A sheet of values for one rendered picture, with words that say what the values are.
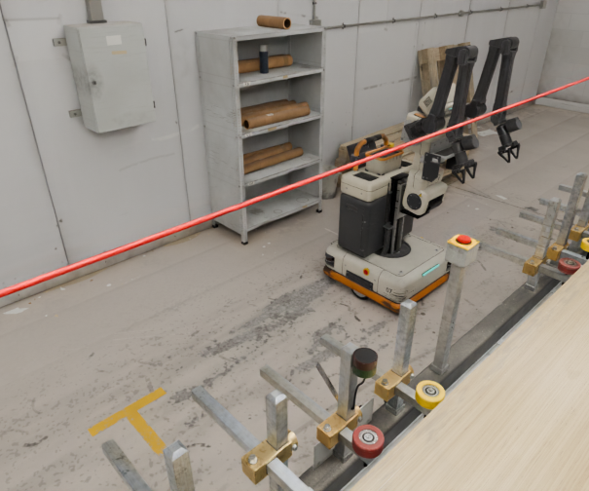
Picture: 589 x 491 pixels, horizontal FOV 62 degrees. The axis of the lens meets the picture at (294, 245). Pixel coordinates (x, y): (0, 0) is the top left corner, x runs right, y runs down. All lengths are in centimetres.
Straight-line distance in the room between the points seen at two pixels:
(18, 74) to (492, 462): 305
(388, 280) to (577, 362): 158
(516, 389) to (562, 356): 24
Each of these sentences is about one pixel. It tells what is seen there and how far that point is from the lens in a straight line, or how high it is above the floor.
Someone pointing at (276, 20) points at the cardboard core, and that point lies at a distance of 393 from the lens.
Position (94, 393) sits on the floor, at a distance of 289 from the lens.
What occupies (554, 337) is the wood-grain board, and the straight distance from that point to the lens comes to 182.
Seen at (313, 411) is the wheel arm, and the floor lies 86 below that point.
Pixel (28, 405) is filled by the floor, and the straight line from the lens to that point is 296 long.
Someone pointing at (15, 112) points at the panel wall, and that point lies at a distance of 341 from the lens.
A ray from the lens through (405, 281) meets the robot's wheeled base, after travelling 309.
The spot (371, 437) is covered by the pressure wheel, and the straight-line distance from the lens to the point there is 135.
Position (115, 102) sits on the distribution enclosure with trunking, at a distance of 335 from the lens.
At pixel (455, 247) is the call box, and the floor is 121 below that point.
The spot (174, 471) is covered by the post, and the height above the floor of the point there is 113.
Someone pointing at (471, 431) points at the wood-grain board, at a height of 90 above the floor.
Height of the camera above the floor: 194
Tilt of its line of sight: 29 degrees down
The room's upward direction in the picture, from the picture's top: straight up
